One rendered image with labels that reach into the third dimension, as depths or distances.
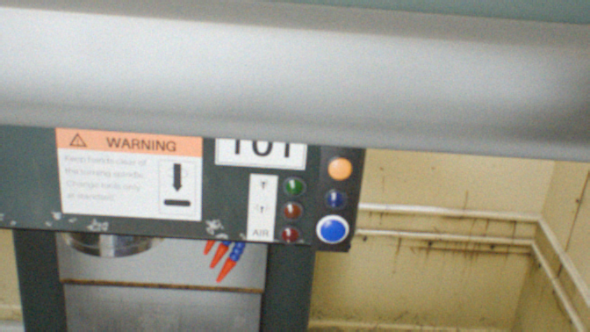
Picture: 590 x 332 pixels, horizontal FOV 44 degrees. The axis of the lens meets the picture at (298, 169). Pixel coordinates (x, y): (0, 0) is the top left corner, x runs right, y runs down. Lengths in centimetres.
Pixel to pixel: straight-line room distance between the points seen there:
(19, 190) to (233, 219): 24
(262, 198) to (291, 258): 87
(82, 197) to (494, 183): 142
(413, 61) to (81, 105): 10
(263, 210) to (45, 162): 25
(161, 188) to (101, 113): 60
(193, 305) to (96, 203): 91
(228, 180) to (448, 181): 128
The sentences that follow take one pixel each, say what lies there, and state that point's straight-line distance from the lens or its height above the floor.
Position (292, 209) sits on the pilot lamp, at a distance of 82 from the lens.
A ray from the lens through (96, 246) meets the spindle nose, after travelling 103.
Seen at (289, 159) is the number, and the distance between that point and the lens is 79.
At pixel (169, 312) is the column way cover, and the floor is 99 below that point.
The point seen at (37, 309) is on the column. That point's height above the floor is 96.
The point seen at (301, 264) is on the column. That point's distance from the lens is 169.
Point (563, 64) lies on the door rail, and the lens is 23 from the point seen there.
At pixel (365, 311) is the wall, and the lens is 224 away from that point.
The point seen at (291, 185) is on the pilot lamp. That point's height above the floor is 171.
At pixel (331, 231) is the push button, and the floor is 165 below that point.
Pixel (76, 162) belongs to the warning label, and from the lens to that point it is 83.
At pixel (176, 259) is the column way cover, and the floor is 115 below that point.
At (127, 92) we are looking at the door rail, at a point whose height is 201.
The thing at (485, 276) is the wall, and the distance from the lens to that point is 223.
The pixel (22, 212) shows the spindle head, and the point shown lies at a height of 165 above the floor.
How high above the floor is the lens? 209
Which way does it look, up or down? 27 degrees down
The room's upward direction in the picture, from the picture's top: 5 degrees clockwise
